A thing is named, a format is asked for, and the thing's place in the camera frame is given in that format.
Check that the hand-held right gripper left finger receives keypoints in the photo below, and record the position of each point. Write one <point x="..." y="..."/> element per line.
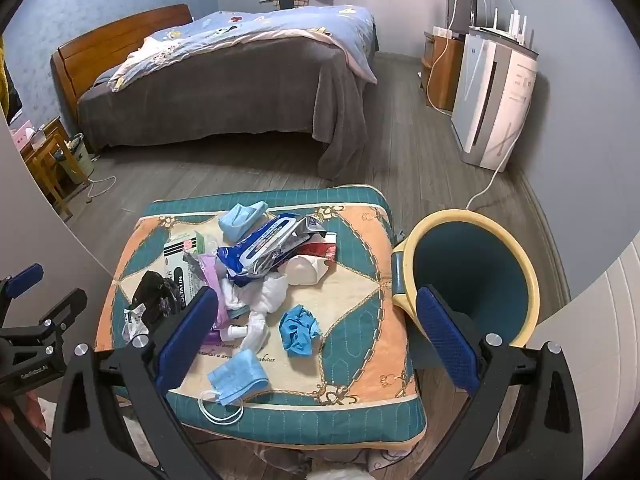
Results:
<point x="185" y="332"/>

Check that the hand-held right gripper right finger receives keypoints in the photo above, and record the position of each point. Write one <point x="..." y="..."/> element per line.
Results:
<point x="445" y="340"/>

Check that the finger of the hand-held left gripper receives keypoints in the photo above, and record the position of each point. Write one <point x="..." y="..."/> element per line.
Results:
<point x="65" y="310"/>
<point x="25" y="278"/>

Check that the yellow rimmed teal trash bin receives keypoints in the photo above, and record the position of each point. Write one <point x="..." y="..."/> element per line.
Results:
<point x="475" y="270"/>

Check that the white tissue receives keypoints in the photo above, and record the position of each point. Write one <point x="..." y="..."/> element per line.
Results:
<point x="262" y="295"/>

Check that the blue wet wipes pack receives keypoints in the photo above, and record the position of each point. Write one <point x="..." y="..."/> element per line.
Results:
<point x="272" y="250"/>

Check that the red white packet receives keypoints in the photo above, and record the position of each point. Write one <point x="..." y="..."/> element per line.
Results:
<point x="312" y="260"/>

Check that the small white bottle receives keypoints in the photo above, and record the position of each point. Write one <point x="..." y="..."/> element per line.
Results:
<point x="232" y="332"/>

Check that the black plastic bag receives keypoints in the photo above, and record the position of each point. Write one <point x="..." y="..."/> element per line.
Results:
<point x="155" y="290"/>

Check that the black white striped box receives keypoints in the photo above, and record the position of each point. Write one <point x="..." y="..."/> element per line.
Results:
<point x="184" y="280"/>

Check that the white crumpled wrapper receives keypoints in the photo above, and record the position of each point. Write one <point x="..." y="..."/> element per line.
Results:
<point x="132" y="322"/>

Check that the purple plastic wrapper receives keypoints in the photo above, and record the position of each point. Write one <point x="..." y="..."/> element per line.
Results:
<point x="212" y="275"/>

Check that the blue face mask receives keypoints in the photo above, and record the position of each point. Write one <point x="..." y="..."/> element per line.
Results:
<point x="237" y="375"/>
<point x="242" y="219"/>

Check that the white cabinet panel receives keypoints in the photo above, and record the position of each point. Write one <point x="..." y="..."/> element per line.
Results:
<point x="35" y="210"/>

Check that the green white sachet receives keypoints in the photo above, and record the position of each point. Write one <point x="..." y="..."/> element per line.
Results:
<point x="192" y="241"/>

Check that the patterned table cloth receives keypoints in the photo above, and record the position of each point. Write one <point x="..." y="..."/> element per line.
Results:
<point x="350" y="285"/>

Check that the crumpled blue glove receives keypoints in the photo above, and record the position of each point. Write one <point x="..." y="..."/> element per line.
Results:
<point x="299" y="330"/>

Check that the wooden nightstand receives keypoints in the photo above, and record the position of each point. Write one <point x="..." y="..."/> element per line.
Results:
<point x="47" y="160"/>

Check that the small green waste bin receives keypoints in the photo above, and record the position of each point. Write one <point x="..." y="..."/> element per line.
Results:
<point x="77" y="157"/>

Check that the pink tissue box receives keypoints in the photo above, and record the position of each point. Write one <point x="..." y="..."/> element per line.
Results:
<point x="22" y="135"/>

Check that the white panelled furniture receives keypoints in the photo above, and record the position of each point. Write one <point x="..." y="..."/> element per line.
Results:
<point x="595" y="360"/>

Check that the yellow hanging cloth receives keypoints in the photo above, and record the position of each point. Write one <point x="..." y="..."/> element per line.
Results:
<point x="5" y="85"/>

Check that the bed with grey blanket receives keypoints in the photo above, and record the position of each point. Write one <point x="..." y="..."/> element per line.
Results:
<point x="225" y="95"/>

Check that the wooden bed headboard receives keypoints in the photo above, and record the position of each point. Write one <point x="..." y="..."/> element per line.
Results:
<point x="100" y="45"/>

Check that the white air purifier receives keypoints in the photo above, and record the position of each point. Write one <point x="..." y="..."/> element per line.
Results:
<point x="492" y="95"/>

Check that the wooden cabinet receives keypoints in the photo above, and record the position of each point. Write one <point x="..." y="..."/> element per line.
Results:
<point x="442" y="70"/>

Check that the blue printed duvet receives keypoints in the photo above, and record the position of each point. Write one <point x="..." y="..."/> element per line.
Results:
<point x="260" y="25"/>

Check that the white router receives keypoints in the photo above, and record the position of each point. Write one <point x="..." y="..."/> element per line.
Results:
<point x="510" y="25"/>

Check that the black television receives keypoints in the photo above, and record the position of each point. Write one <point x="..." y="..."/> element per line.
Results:
<point x="462" y="2"/>

